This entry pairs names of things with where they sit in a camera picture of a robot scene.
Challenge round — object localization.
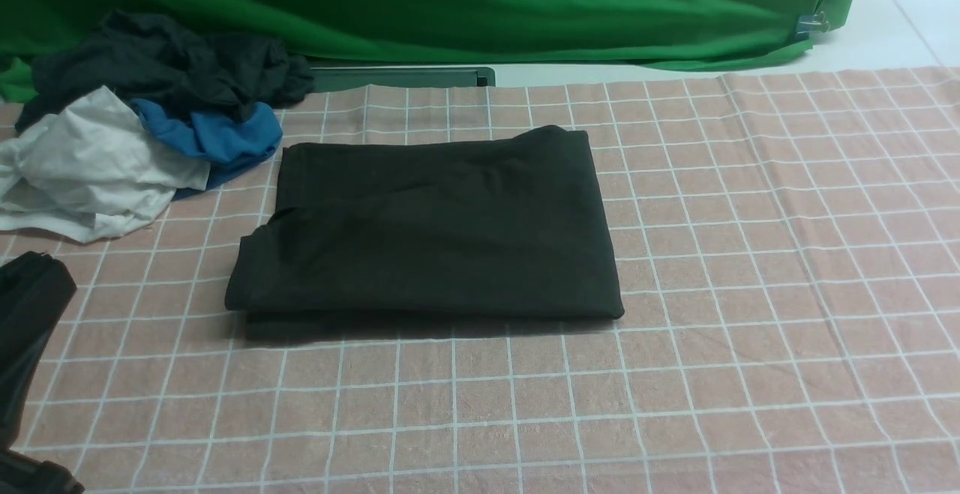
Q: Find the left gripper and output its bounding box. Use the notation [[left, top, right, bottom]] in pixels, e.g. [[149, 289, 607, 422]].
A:
[[1, 251, 85, 493]]

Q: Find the gray long-sleeve top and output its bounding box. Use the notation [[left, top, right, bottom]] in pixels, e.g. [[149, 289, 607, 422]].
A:
[[225, 125, 625, 328]]

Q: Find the white crumpled garment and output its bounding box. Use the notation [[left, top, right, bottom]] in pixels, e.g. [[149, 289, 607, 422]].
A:
[[1, 87, 210, 244]]

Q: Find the blue crumpled garment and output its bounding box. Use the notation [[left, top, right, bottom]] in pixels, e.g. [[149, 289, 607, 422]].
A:
[[133, 99, 284, 200]]

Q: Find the dark gray crumpled garment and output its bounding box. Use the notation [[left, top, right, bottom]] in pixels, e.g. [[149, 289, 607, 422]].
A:
[[15, 11, 315, 132]]

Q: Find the green backdrop cloth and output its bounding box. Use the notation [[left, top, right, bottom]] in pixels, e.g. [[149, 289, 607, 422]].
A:
[[2, 0, 853, 102]]

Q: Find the pink checkered table cloth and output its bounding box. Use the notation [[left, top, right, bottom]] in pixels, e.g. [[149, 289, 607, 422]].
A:
[[2, 67, 959, 493]]

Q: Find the metal binder clip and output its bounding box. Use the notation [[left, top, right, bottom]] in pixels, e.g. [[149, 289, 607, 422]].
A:
[[794, 11, 831, 42]]

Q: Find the dark green rail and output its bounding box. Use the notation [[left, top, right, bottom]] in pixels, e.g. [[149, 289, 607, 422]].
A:
[[311, 66, 495, 92]]

